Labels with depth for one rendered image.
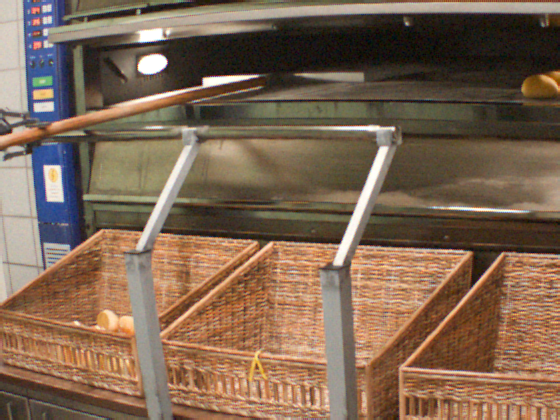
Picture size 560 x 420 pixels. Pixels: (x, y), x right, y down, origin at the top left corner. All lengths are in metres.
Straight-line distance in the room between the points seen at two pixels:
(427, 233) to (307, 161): 0.35
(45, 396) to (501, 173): 1.23
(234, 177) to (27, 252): 0.88
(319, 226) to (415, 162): 0.31
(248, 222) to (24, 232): 0.88
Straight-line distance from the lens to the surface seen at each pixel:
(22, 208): 3.75
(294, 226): 3.08
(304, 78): 3.57
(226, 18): 2.93
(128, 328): 3.28
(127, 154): 3.40
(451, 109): 2.79
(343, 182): 2.97
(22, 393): 3.12
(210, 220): 3.23
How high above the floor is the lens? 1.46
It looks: 10 degrees down
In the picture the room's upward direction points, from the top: 5 degrees counter-clockwise
